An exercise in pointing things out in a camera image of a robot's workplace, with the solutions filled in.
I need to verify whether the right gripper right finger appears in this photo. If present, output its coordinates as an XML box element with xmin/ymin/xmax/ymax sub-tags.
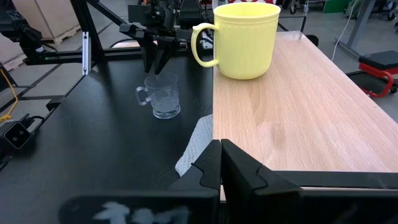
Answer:
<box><xmin>221</xmin><ymin>139</ymin><xmax>302</xmax><ymax>192</ymax></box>

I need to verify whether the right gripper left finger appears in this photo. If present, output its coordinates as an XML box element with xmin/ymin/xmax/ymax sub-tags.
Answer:
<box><xmin>169</xmin><ymin>139</ymin><xmax>223</xmax><ymax>192</ymax></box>

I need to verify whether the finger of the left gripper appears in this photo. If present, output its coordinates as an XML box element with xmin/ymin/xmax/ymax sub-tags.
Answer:
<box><xmin>141</xmin><ymin>33</ymin><xmax>158</xmax><ymax>74</ymax></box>
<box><xmin>154</xmin><ymin>39</ymin><xmax>175</xmax><ymax>75</ymax></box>

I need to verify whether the clear plastic cup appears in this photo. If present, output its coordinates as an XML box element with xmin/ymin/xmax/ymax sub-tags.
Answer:
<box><xmin>134</xmin><ymin>71</ymin><xmax>182</xmax><ymax>120</ymax></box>

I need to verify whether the yellow plastic mug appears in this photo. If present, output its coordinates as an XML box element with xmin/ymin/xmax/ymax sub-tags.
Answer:
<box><xmin>190</xmin><ymin>2</ymin><xmax>282</xmax><ymax>81</ymax></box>

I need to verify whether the wooden shelf with black legs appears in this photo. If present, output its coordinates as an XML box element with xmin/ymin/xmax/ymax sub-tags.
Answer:
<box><xmin>212</xmin><ymin>29</ymin><xmax>398</xmax><ymax>192</ymax></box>

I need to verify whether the white knitted cloth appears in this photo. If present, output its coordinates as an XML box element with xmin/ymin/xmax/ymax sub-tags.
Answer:
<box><xmin>174</xmin><ymin>113</ymin><xmax>215</xmax><ymax>177</ymax></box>

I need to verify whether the cardboard box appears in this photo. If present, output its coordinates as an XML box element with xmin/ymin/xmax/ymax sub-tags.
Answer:
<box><xmin>0</xmin><ymin>30</ymin><xmax>27</xmax><ymax>72</ymax></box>
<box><xmin>11</xmin><ymin>0</ymin><xmax>82</xmax><ymax>46</ymax></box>

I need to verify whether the green board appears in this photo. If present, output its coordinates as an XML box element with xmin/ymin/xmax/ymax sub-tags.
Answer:
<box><xmin>323</xmin><ymin>0</ymin><xmax>354</xmax><ymax>14</ymax></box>

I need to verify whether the red black step stool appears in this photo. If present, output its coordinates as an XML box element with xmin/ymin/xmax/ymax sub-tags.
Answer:
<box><xmin>345</xmin><ymin>50</ymin><xmax>398</xmax><ymax>99</ymax></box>

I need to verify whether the grey desk leg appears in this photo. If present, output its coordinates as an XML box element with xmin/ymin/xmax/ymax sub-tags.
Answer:
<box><xmin>337</xmin><ymin>0</ymin><xmax>376</xmax><ymax>59</ymax></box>

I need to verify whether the yellow cable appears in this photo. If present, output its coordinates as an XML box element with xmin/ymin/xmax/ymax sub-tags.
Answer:
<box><xmin>0</xmin><ymin>68</ymin><xmax>19</xmax><ymax>123</ymax></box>

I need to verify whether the black table-level camera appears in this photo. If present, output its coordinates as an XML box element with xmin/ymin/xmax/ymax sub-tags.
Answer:
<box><xmin>1</xmin><ymin>113</ymin><xmax>34</xmax><ymax>151</ymax></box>

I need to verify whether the white cable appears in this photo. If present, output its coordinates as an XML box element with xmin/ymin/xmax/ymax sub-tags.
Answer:
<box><xmin>330</xmin><ymin>0</ymin><xmax>358</xmax><ymax>62</ymax></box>

